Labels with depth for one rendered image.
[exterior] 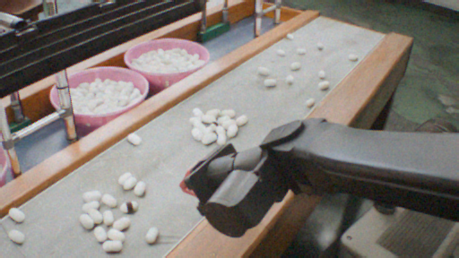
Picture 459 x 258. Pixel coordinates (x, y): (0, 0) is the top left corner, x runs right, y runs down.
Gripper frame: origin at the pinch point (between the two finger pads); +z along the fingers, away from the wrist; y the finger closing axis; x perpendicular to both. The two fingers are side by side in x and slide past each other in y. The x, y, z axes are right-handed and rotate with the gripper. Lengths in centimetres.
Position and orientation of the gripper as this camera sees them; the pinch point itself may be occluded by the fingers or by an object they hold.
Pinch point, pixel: (185, 186)
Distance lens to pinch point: 66.5
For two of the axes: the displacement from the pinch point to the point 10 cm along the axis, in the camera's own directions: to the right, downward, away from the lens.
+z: -6.6, 2.4, 7.2
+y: -5.7, 4.6, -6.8
